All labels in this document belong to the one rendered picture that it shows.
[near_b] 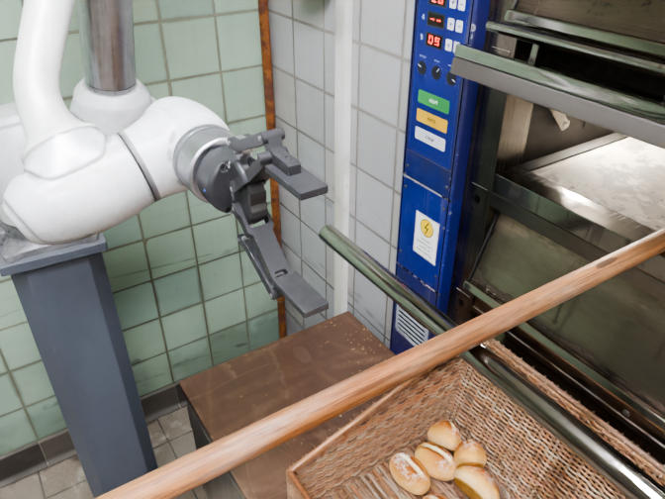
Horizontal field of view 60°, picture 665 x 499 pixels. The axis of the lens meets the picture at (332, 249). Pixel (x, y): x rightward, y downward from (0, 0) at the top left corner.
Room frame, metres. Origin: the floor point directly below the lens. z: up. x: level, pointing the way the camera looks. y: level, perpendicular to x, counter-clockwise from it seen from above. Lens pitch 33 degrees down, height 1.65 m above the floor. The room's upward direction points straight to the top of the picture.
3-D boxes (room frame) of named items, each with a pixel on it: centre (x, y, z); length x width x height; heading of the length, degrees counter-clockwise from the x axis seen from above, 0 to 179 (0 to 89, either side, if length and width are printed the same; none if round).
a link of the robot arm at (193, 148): (0.67, 0.15, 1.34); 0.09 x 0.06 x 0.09; 123
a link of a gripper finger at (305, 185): (0.49, 0.03, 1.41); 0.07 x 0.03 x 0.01; 33
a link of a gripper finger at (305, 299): (0.49, 0.03, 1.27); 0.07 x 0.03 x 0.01; 33
